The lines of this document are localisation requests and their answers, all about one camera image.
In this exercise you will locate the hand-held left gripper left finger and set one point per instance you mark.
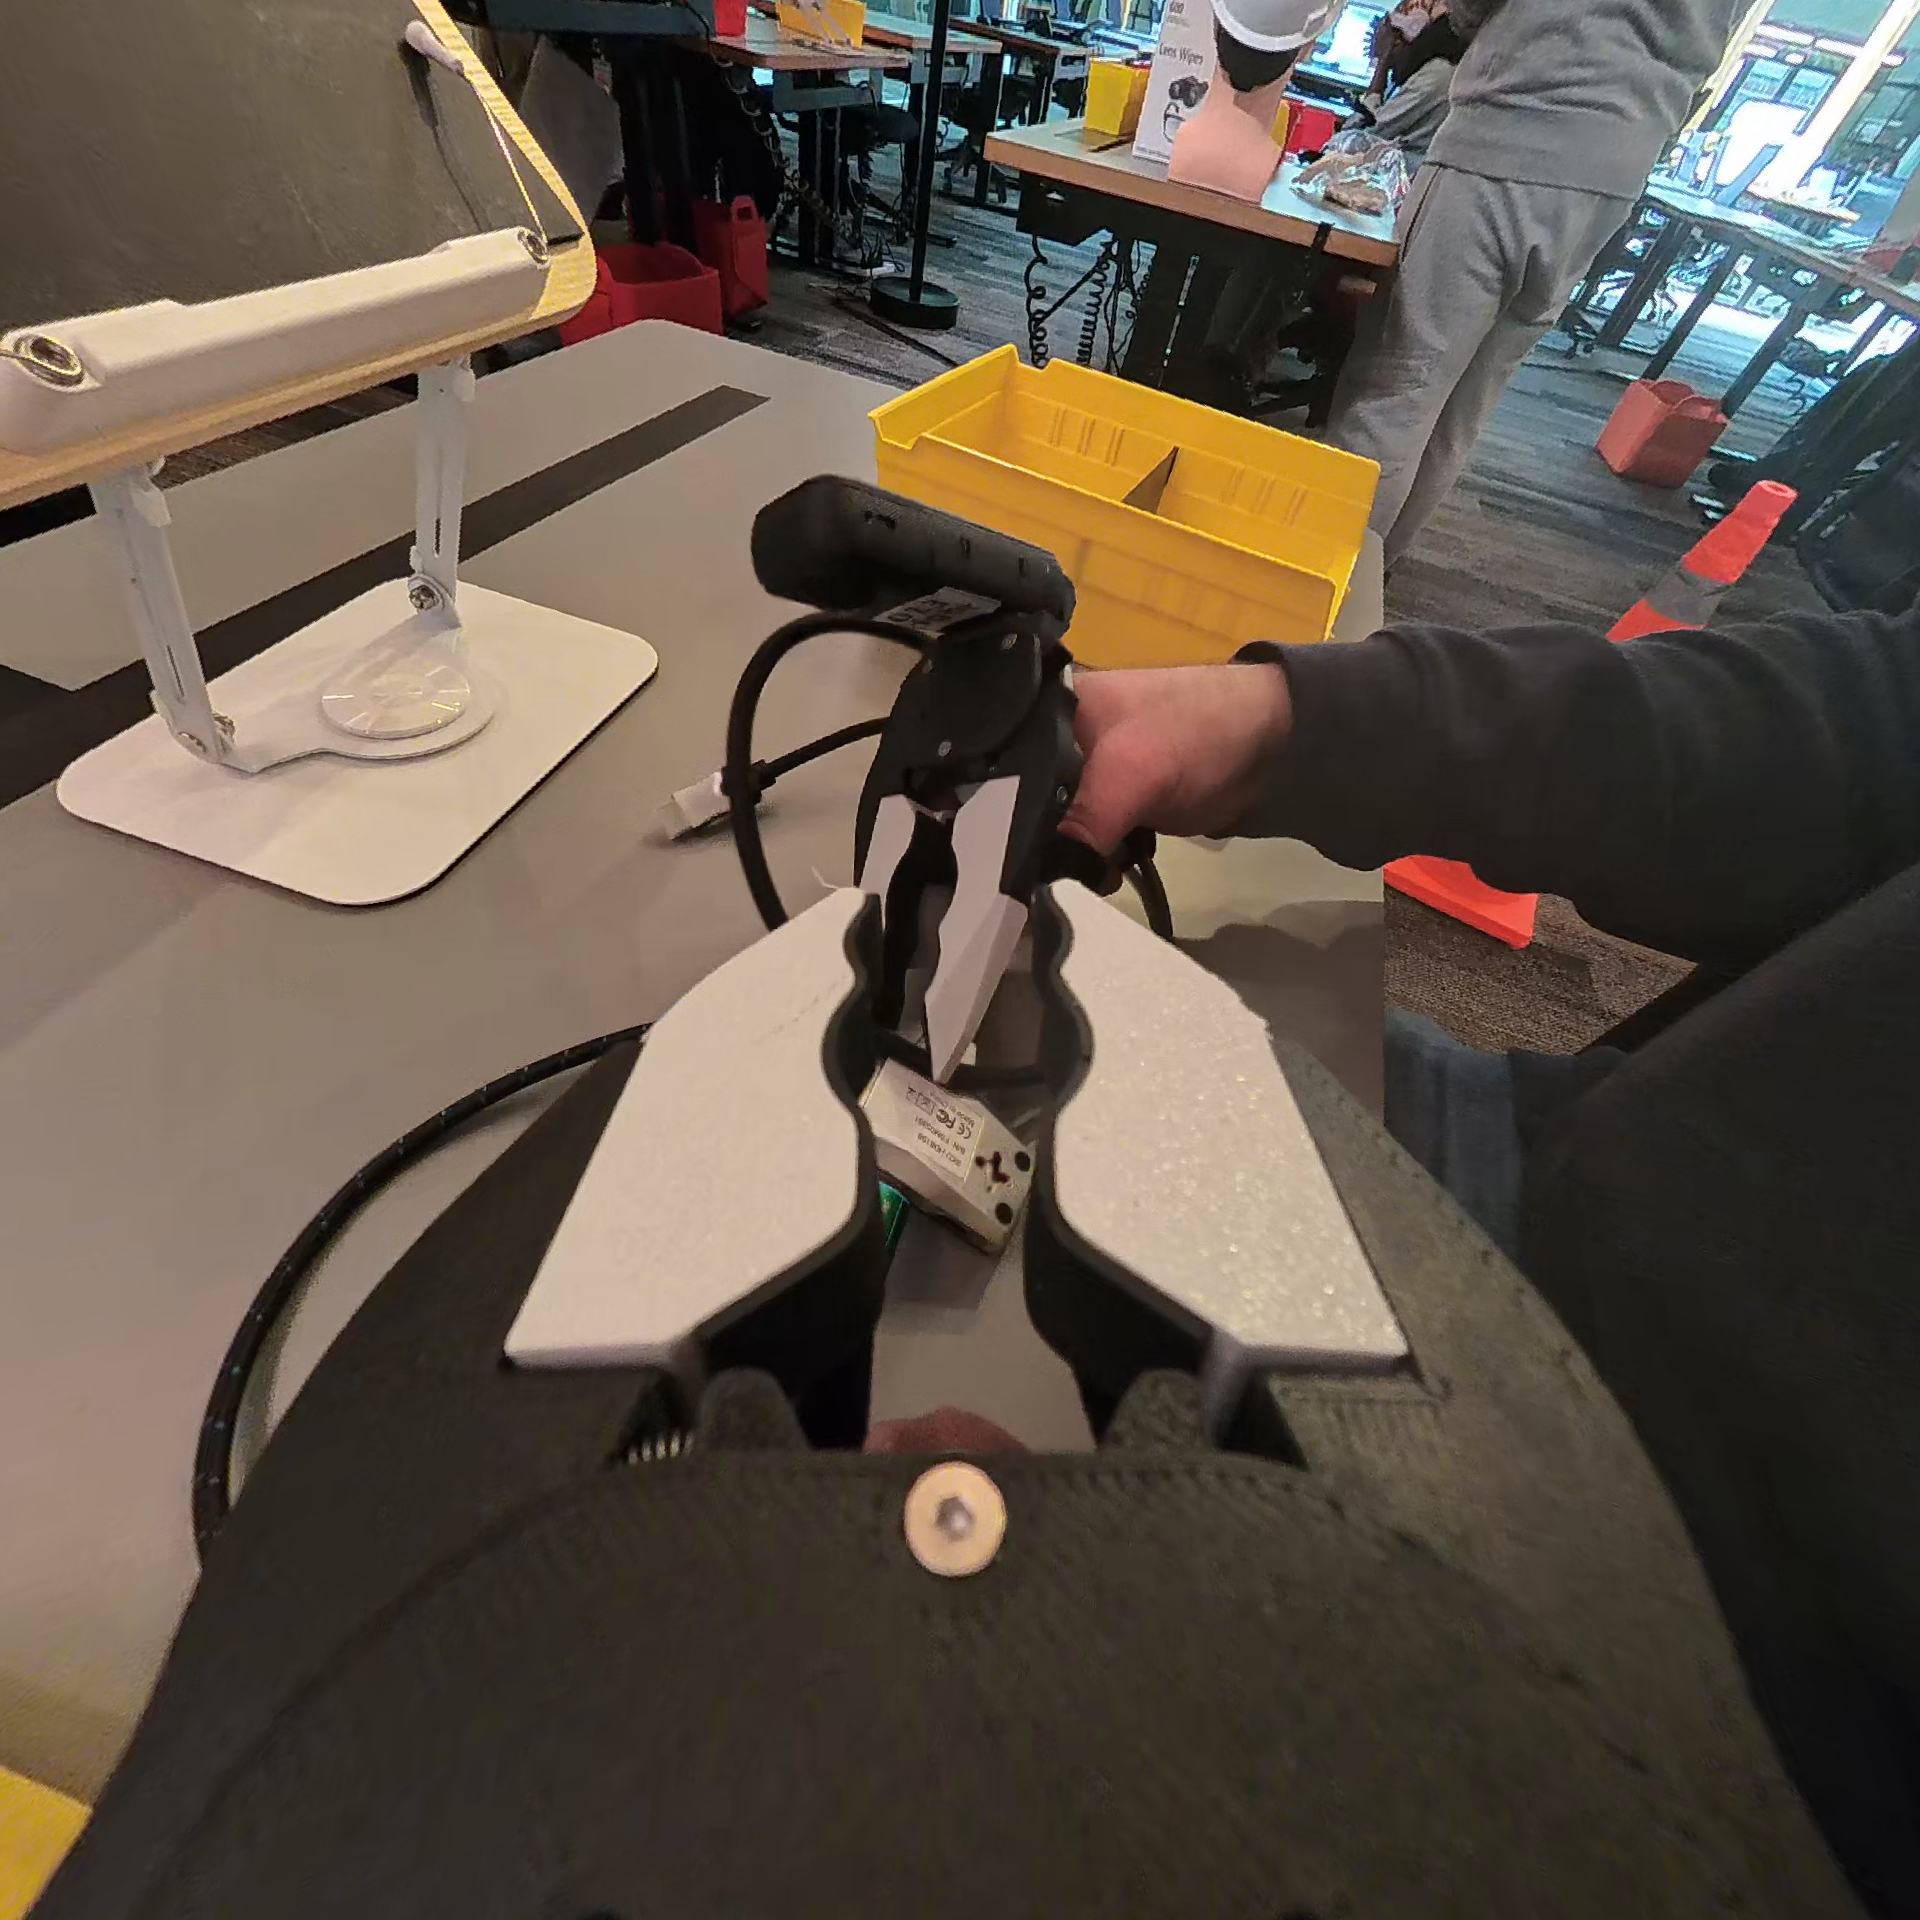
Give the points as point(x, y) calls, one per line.
point(705, 1142)

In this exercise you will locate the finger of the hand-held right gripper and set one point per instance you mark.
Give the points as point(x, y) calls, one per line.
point(985, 901)
point(889, 850)

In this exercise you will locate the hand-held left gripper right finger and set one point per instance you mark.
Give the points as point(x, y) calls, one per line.
point(1215, 1172)

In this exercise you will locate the black and silver usb hub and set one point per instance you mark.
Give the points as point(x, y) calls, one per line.
point(946, 1148)

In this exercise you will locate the yellow divided storage bin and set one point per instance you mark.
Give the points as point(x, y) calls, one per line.
point(1201, 556)

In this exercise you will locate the person's right forearm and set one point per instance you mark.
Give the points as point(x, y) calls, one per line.
point(1501, 750)

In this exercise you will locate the person's right hand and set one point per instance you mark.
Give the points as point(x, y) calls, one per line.
point(1179, 750)

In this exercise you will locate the person's blue jeans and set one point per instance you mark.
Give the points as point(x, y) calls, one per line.
point(1447, 1125)

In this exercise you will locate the brown bin divider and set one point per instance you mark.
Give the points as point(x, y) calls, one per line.
point(1149, 484)

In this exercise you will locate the red plastic bin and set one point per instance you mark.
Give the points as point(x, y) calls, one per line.
point(735, 242)
point(661, 294)

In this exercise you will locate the white wooden laptop stand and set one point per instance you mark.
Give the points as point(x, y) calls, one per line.
point(375, 780)

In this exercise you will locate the small yellow bin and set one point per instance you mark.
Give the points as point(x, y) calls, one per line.
point(1114, 100)

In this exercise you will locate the mannequin head with hard hat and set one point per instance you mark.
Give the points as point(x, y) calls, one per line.
point(1230, 136)

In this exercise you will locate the white printed box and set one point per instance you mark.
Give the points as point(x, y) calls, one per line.
point(1171, 90)

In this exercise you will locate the clear plastic bag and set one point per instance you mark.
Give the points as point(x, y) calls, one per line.
point(1349, 176)

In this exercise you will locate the salmon plastic bin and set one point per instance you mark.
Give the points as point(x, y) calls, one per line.
point(1659, 436)

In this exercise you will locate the orange traffic cone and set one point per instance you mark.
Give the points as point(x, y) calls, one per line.
point(1711, 564)

